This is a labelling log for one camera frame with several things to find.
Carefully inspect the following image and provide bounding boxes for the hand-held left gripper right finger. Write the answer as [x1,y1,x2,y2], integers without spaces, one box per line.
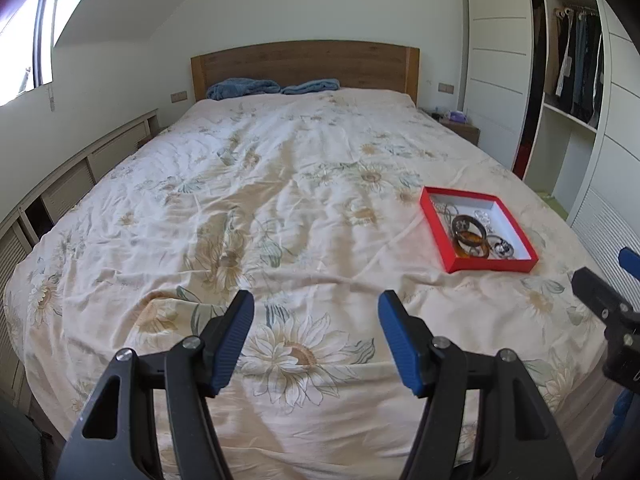
[377,290,581,480]

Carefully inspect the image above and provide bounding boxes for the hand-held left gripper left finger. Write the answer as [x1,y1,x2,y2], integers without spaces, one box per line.
[55,289,256,480]

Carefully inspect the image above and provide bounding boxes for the red jewelry box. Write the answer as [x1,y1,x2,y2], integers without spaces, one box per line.
[419,186,540,275]

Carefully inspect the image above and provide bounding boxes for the silver bangle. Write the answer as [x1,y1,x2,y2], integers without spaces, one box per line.
[486,234,518,261]

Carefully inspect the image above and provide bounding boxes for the dark bangle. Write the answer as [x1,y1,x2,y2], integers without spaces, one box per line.
[451,214,488,236]

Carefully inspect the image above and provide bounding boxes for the person's right hand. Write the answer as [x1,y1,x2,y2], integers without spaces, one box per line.
[595,387,633,461]

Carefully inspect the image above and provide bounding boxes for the green floor mat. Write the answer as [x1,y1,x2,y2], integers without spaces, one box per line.
[537,187,568,218]

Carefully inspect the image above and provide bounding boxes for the amber brown bangle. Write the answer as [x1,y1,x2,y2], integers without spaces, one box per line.
[452,230,492,261]

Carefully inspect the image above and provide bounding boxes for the floral duvet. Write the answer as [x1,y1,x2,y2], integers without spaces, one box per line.
[2,87,608,480]

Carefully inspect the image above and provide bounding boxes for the hanging dark clothes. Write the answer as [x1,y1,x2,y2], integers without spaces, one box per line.
[542,5,603,128]

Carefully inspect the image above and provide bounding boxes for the wooden nightstand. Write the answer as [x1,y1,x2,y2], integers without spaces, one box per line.
[425,108,481,146]

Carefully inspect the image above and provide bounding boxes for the white wardrobe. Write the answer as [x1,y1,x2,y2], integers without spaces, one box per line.
[462,0,640,261]

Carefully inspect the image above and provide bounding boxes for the blue pillow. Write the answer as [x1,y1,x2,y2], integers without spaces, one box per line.
[281,78,341,96]
[206,78,281,101]

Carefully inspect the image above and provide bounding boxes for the wooden headboard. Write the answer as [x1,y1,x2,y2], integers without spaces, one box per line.
[191,40,420,108]

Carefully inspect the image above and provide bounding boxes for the window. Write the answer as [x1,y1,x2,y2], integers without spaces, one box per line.
[0,0,56,106]

